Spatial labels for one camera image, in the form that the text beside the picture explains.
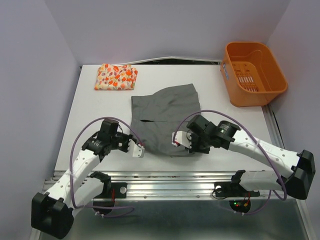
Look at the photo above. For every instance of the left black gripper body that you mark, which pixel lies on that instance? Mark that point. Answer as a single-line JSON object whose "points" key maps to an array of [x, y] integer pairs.
{"points": [[120, 141]]}

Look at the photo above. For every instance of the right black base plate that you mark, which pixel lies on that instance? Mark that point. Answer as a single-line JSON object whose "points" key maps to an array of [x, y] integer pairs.
{"points": [[226, 189]]}

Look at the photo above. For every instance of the aluminium rail frame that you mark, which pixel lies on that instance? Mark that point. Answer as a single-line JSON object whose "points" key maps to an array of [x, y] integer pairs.
{"points": [[177, 186]]}

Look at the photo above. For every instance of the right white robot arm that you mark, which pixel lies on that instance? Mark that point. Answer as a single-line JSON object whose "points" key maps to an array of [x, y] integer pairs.
{"points": [[292, 172]]}

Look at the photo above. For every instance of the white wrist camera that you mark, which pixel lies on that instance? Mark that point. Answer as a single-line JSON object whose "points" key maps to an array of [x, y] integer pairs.
{"points": [[182, 138], [135, 149]]}

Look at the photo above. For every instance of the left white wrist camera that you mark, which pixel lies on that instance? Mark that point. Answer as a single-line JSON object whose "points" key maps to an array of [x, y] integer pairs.
{"points": [[135, 149]]}

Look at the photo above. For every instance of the grey skirt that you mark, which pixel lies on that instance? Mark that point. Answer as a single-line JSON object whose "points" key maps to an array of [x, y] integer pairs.
{"points": [[155, 117]]}

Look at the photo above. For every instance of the orange plastic basket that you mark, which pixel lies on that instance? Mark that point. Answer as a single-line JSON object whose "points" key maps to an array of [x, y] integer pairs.
{"points": [[251, 74]]}

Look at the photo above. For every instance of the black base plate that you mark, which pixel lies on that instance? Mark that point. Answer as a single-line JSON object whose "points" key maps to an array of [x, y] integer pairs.
{"points": [[226, 189], [113, 190]]}

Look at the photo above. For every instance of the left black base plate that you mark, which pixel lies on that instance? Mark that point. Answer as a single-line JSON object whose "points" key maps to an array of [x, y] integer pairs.
{"points": [[113, 190]]}

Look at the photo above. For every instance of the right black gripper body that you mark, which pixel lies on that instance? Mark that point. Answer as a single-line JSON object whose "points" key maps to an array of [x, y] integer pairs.
{"points": [[200, 144]]}

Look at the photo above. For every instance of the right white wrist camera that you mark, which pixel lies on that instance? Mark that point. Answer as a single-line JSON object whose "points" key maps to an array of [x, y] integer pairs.
{"points": [[182, 138]]}

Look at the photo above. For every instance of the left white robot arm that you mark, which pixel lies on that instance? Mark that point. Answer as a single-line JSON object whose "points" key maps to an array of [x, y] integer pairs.
{"points": [[54, 211]]}

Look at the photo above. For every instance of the floral orange skirt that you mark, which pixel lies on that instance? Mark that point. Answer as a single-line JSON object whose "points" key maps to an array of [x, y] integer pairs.
{"points": [[115, 77]]}

